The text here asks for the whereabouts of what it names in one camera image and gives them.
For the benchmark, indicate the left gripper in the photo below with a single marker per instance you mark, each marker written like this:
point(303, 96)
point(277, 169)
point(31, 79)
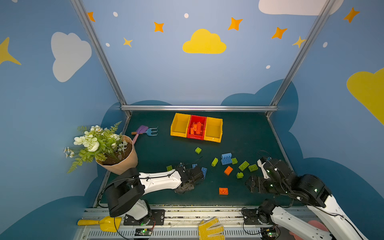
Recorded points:
point(186, 185)

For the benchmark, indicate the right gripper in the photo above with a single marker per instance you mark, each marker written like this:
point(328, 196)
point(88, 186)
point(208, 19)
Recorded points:
point(256, 183)

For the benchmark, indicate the small green lego top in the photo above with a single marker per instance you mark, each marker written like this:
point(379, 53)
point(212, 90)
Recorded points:
point(198, 150)

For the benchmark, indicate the orange lego front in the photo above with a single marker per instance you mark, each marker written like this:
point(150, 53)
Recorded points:
point(223, 191)

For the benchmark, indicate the long orange lego assembly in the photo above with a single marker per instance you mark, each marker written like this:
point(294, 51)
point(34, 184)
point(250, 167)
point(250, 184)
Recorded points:
point(198, 127)

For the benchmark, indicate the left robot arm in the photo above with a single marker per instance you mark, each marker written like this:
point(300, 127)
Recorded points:
point(124, 194)

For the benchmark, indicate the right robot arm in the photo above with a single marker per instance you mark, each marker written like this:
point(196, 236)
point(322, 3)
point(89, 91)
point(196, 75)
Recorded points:
point(317, 197)

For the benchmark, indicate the blue lego left upside-down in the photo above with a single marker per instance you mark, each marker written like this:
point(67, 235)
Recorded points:
point(204, 171)

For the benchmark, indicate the green lego far right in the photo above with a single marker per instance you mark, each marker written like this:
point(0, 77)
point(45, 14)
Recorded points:
point(253, 168)

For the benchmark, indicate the yellow-green lego centre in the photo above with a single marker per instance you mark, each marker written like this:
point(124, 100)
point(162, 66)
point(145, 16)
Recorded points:
point(214, 162)

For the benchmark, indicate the long green lego right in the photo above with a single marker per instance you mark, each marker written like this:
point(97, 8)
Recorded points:
point(243, 166)

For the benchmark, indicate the small green lego lower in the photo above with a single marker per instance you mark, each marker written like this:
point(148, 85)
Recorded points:
point(240, 175)

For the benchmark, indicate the blue lego upside down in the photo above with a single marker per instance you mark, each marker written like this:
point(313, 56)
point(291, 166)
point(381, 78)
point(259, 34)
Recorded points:
point(226, 161)

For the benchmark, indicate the light blue lego upper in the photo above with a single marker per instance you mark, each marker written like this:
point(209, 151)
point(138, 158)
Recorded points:
point(226, 156)

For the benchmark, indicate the small green lego square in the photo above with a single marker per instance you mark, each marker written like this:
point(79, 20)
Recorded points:
point(234, 161)

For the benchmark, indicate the red middle bin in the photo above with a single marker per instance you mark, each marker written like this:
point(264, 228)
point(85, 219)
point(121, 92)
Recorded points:
point(196, 119)

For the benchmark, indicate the left yellow bin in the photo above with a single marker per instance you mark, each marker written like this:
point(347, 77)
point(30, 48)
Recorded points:
point(180, 124)

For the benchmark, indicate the yellow bin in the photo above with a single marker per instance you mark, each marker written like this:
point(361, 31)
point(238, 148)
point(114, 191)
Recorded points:
point(180, 124)
point(214, 130)

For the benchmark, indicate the right circuit board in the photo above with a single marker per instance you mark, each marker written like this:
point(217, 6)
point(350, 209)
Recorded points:
point(269, 233)

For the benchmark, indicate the circuit board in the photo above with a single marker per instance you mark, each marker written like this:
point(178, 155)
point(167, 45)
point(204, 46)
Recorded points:
point(143, 232)
point(269, 233)

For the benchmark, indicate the right yellow bin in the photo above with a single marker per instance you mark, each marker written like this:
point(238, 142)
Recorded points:
point(214, 130)

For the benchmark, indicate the blue toy rake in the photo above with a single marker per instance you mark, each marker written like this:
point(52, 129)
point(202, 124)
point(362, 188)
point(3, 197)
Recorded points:
point(152, 132)

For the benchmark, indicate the purple toy shovel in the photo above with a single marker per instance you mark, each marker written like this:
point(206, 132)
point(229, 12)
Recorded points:
point(142, 129)

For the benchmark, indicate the left circuit board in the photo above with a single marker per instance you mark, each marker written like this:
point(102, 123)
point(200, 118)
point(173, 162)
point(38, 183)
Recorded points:
point(143, 232)

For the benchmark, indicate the flower pot with plant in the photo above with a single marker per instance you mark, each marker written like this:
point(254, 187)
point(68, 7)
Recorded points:
point(112, 151)

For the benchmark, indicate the yellow toy shovel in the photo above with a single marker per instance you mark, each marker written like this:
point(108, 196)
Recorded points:
point(107, 224)

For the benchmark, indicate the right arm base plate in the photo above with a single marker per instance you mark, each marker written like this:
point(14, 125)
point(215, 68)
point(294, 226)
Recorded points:
point(257, 217)

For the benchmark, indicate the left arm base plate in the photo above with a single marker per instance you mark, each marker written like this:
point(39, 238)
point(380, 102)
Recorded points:
point(155, 217)

